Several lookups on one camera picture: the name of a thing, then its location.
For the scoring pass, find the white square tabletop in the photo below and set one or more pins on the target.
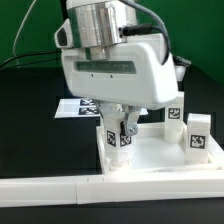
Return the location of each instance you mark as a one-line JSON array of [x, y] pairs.
[[153, 154]]

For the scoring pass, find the white L-shaped obstacle fence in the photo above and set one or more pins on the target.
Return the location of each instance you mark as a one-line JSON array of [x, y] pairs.
[[115, 187]]

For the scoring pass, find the white sheet with tags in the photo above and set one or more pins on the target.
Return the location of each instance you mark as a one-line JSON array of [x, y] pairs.
[[76, 108]]

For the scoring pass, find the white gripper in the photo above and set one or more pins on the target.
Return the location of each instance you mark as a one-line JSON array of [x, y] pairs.
[[138, 73]]

